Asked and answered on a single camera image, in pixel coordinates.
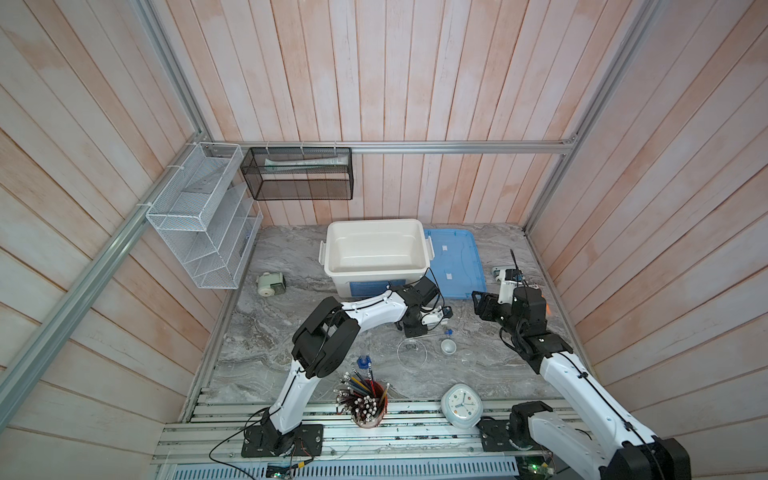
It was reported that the white wire mesh shelf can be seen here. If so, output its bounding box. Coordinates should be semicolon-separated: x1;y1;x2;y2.
147;142;263;290

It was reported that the black wire mesh basket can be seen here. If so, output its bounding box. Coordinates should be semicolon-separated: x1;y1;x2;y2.
240;146;354;201

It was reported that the white alarm clock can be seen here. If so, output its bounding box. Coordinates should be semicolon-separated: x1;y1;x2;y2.
440;383;484;429

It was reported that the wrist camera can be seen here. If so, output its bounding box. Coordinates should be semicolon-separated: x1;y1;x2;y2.
498;267;524;304
421;306;453;329

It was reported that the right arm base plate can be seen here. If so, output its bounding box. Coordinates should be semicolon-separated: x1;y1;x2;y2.
476;417;548;453

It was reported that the blue plastic bin lid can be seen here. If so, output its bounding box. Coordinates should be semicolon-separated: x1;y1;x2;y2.
425;229;486;300

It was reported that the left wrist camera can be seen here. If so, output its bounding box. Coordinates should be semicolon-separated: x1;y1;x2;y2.
421;306;453;329

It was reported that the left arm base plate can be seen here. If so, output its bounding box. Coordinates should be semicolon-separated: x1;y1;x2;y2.
241;423;324;458

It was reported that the green white pencil sharpener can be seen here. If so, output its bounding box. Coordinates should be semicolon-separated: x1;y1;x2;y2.
257;272;286;297

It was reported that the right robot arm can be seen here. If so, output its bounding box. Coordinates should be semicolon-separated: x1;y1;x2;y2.
472;284;692;479

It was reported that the white plastic storage bin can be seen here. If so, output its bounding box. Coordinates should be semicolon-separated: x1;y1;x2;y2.
318;219;435;298

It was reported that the red cup of pencils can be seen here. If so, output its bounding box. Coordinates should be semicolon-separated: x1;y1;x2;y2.
336;372;390;429

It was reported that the small white round cap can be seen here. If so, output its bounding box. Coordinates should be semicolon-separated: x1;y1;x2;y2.
440;338;457;355

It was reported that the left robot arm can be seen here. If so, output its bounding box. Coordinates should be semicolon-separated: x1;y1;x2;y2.
258;276;453;454

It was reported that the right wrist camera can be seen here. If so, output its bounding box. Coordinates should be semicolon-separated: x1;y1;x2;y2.
498;267;524;304

